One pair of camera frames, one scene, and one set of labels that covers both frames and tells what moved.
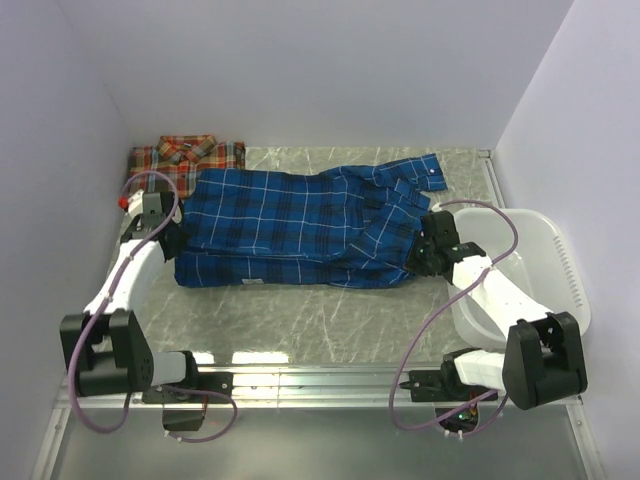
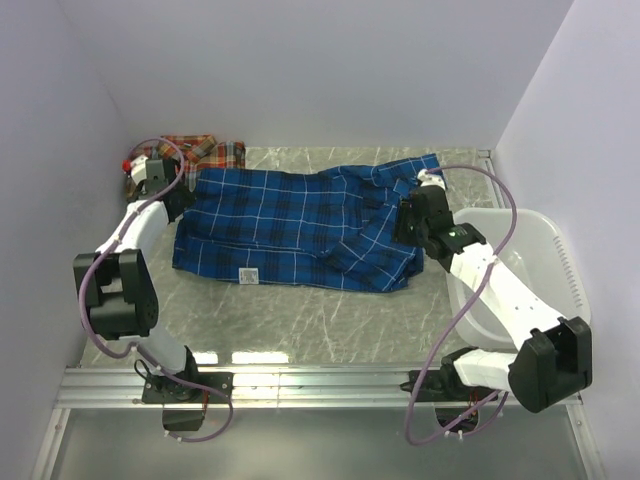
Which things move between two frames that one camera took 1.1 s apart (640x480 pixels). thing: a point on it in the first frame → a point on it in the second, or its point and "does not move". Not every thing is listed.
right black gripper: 412,262 → 404,212
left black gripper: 181,240 → 186,199
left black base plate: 208,388 does not move
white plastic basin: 543,266 does not move
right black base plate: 445,385 does not move
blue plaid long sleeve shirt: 345,226 does not move
